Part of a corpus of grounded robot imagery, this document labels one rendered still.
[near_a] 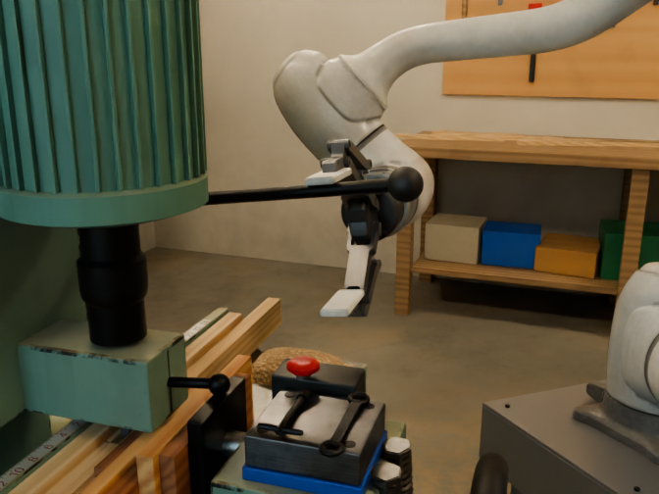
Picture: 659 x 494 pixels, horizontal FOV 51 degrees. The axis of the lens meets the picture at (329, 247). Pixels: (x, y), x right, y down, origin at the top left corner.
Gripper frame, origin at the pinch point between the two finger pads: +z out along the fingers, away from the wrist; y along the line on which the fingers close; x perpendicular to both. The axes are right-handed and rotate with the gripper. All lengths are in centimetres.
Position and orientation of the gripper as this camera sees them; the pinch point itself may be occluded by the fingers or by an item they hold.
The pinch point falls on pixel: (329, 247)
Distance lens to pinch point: 70.8
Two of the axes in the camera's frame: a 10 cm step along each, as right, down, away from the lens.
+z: -3.0, 2.6, -9.2
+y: -1.1, -9.7, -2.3
